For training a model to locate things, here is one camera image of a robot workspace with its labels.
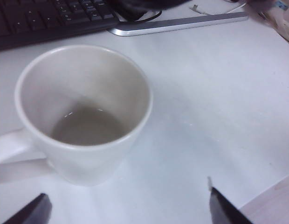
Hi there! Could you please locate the white ceramic mug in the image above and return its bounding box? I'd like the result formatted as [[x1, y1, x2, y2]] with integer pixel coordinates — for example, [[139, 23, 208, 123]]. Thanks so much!
[[0, 44, 154, 187]]

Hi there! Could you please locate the black keyboard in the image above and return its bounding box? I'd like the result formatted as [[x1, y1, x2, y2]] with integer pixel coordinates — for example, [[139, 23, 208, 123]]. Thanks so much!
[[0, 0, 119, 51]]

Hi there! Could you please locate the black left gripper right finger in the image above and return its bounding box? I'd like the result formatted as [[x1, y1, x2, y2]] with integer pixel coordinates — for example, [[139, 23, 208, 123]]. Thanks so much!
[[206, 176, 254, 224]]

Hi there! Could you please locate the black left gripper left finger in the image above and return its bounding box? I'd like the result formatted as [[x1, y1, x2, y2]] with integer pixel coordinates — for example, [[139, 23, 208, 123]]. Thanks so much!
[[2, 193, 53, 224]]

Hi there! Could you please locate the silver monitor stand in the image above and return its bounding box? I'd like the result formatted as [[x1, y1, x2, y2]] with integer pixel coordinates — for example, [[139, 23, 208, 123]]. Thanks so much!
[[109, 11, 249, 37]]

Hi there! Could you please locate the thin white connector cable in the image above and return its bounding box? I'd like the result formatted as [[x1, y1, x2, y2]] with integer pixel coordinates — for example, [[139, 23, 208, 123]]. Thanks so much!
[[189, 0, 248, 15]]

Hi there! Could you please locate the white raised desk board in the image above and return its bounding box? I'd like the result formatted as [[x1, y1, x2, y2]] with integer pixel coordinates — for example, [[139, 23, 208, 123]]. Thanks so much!
[[0, 9, 289, 224]]

